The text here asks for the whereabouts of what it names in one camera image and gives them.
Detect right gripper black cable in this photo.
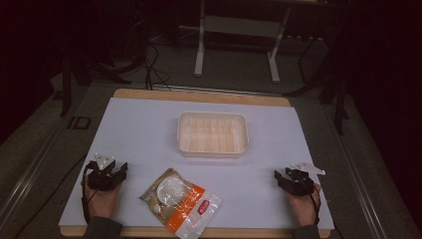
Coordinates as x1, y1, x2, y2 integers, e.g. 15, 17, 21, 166
308, 191, 322, 225

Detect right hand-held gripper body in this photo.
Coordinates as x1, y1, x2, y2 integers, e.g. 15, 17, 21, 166
283, 161, 326, 198

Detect dark metal stand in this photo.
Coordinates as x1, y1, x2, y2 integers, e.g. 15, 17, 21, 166
319, 76, 351, 136

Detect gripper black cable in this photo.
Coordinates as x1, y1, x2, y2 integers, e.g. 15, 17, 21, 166
81, 160, 98, 224
308, 191, 322, 225

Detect black floor socket box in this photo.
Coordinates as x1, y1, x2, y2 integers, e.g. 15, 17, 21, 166
67, 116, 93, 130

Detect white table mat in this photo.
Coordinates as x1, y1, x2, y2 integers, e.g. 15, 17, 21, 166
58, 97, 335, 231

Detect black metal stand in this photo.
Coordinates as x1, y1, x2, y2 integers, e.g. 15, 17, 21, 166
59, 46, 74, 118

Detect white metal desk frame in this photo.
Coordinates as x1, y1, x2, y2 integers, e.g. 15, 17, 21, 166
193, 0, 294, 85

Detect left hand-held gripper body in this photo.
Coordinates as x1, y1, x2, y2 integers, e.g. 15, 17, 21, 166
87, 152, 124, 192

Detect black floor cables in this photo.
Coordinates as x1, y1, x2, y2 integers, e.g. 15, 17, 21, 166
140, 39, 173, 93

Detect metal floor rail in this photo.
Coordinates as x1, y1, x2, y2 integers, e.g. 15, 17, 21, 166
0, 125, 69, 227
322, 106, 389, 239

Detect wooden table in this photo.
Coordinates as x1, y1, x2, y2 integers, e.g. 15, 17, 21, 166
59, 88, 333, 239

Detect clear orange-striped food packet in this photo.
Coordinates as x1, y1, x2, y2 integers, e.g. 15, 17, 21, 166
138, 167, 223, 239

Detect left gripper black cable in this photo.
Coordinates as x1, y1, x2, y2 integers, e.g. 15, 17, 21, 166
81, 160, 98, 224

